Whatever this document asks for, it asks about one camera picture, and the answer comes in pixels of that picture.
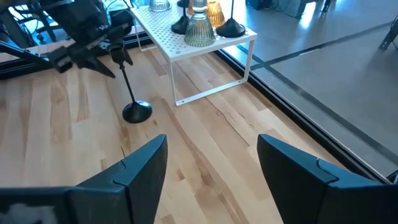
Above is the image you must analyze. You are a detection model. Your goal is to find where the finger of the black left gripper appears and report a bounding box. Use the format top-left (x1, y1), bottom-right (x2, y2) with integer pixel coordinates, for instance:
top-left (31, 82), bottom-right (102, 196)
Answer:
top-left (119, 42), bottom-right (134, 67)
top-left (70, 54), bottom-right (116, 78)

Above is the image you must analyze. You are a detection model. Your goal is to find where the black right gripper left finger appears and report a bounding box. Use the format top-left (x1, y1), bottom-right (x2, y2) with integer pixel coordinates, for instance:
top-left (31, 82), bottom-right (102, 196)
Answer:
top-left (68, 134), bottom-right (168, 224)

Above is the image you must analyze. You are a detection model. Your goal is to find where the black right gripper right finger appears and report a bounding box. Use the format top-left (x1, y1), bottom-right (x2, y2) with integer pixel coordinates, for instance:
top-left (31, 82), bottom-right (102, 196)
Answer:
top-left (256, 134), bottom-right (398, 224)

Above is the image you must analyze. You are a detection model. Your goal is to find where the tall black candlestick holder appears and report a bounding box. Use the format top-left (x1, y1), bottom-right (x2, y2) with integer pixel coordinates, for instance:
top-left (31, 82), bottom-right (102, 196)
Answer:
top-left (107, 43), bottom-right (153, 124)

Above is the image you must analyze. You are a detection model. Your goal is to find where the green ribbed glass candle holder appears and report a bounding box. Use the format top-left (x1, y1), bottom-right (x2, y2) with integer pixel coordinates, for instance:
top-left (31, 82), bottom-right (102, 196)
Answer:
top-left (148, 0), bottom-right (172, 12)
top-left (183, 0), bottom-right (216, 48)

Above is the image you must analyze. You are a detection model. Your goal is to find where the short black candlestick holder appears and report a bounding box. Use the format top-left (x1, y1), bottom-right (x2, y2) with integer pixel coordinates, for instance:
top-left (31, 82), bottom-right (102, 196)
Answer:
top-left (170, 0), bottom-right (190, 35)
top-left (215, 0), bottom-right (246, 39)

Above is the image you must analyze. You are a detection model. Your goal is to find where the white perforated metal shelf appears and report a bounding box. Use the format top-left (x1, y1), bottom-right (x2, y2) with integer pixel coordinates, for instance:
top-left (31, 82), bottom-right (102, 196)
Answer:
top-left (129, 0), bottom-right (258, 107)

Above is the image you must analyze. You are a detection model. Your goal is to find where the black furniture leg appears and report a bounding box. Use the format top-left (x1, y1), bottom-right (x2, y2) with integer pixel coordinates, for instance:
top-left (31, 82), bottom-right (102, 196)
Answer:
top-left (377, 15), bottom-right (398, 52)

